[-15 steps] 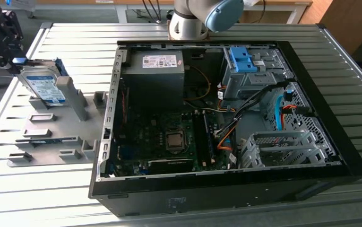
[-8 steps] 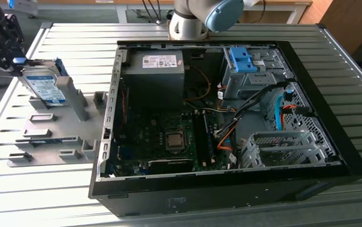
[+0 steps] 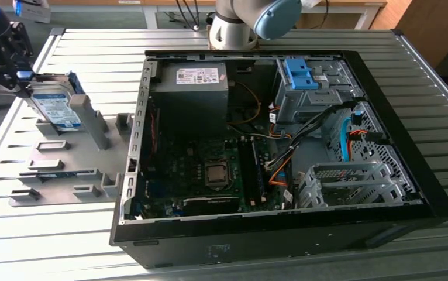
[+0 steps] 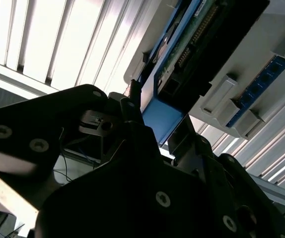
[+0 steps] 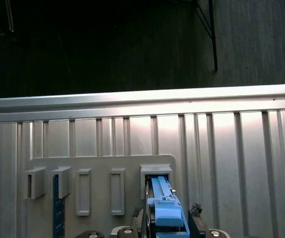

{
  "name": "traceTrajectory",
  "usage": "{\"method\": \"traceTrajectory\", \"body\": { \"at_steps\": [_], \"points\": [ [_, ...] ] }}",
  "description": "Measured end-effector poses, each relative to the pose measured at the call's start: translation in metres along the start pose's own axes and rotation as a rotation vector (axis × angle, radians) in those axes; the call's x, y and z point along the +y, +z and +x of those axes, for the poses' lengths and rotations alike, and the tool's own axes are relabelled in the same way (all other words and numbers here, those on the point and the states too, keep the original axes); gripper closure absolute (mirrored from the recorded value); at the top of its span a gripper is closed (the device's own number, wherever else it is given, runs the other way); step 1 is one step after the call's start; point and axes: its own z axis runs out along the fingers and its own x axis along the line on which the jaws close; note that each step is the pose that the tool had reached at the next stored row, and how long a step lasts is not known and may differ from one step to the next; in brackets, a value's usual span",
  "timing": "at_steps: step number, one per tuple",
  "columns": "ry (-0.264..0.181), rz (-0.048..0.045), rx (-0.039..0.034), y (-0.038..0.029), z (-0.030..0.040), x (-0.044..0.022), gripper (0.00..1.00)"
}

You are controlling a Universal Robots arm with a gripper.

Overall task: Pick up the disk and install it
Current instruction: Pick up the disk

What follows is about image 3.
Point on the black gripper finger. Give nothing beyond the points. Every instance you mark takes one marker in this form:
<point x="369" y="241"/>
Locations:
<point x="6" y="76"/>
<point x="21" y="41"/>

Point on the hard disk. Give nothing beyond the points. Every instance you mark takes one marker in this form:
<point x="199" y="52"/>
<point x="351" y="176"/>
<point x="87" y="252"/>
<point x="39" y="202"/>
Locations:
<point x="57" y="108"/>

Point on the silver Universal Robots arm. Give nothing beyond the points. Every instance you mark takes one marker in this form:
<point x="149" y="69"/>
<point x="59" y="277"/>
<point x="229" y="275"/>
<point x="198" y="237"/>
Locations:
<point x="233" y="32"/>

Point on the metal disk bay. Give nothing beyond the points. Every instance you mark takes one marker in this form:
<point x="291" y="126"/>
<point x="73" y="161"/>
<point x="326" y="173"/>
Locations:
<point x="365" y="179"/>

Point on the grey parts rack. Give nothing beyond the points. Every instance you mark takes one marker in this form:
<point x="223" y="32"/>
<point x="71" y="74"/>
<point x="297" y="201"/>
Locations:
<point x="73" y="158"/>

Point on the white framed desk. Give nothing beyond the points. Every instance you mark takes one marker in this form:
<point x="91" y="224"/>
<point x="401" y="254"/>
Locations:
<point x="151" y="17"/>

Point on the green motherboard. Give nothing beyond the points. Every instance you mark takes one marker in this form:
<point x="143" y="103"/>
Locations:
<point x="178" y="175"/>

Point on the CPU socket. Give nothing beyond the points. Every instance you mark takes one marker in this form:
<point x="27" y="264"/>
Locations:
<point x="206" y="175"/>

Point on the silver CPU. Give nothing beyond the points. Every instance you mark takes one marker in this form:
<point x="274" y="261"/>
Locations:
<point x="218" y="173"/>

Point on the black graphics card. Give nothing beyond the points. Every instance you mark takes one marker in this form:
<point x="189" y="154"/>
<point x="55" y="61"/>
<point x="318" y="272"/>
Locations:
<point x="210" y="205"/>

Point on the blue plastic drive latch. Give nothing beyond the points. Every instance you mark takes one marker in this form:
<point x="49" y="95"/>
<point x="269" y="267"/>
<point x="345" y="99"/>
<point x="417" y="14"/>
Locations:
<point x="301" y="82"/>

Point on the grey metal drive cage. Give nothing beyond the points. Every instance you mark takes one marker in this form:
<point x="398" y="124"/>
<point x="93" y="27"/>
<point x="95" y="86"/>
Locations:
<point x="318" y="99"/>

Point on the black open PC case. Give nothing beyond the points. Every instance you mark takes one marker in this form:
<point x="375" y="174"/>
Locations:
<point x="271" y="234"/>

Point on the wooden cabinet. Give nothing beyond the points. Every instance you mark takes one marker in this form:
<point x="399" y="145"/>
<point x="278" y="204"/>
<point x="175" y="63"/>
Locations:
<point x="423" y="23"/>

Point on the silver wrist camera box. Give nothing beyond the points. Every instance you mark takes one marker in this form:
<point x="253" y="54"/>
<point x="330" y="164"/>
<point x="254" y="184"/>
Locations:
<point x="33" y="11"/>

